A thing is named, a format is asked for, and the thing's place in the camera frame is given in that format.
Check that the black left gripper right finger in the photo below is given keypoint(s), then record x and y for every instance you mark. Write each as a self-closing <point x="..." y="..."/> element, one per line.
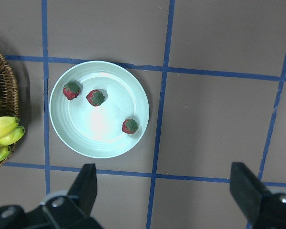
<point x="248" y="191"/>

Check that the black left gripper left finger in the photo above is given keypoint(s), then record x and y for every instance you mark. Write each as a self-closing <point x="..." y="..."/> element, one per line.
<point x="83" y="191"/>

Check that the strawberry moved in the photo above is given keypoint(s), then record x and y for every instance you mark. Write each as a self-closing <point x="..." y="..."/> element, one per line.
<point x="130" y="126"/>
<point x="71" y="90"/>
<point x="95" y="97"/>

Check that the light green plate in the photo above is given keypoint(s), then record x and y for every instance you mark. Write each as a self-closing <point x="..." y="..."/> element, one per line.
<point x="96" y="131"/>

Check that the yellow banana bunch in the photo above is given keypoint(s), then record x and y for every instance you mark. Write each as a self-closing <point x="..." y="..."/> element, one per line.
<point x="10" y="133"/>

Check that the wicker basket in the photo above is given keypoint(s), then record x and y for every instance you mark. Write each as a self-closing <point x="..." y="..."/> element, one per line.
<point x="9" y="90"/>

